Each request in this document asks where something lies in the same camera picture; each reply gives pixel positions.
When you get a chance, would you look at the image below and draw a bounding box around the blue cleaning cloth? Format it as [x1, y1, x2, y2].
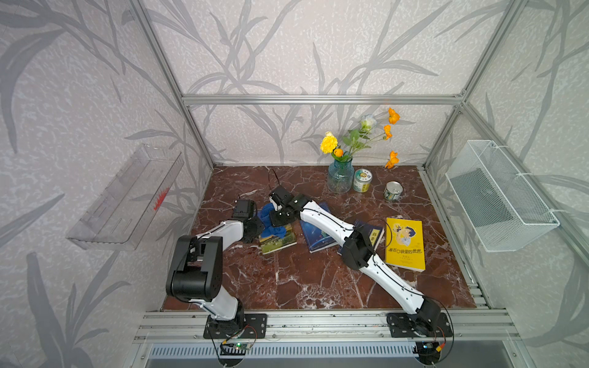
[258, 203, 285, 239]

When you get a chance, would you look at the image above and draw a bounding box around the blue landscape cover book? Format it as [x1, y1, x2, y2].
[259, 225, 297, 255]

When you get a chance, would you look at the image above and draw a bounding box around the blue Little Prince book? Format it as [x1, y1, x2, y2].
[300, 220, 337, 253]

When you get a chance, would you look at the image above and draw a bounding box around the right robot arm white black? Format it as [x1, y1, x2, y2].
[269, 186, 441, 336]

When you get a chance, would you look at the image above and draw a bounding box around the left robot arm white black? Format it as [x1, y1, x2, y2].
[165, 199, 264, 330]

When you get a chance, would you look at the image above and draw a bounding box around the dark navy book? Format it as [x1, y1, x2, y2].
[335, 219, 384, 257]

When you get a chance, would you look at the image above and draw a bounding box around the yellow cover book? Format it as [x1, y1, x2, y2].
[385, 218, 426, 272]

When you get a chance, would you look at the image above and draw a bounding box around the glass vase with flowers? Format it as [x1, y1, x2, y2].
[319, 108, 400, 194]

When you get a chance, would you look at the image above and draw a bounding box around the green labelled tin can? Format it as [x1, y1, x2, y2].
[353, 169, 373, 193]

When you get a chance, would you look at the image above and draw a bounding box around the open silver tin can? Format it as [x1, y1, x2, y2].
[383, 181, 403, 202]

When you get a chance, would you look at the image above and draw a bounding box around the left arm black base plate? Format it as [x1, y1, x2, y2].
[203, 314, 268, 340]

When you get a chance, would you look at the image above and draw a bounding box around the clear plastic wall shelf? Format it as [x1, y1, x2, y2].
[66, 144, 185, 251]

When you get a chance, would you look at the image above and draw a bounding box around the aluminium front rail frame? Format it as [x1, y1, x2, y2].
[133, 309, 520, 343]

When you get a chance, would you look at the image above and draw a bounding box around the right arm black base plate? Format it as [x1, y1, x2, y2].
[387, 312, 454, 338]

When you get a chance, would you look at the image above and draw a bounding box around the white wire mesh basket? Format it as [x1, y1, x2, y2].
[446, 140, 561, 252]

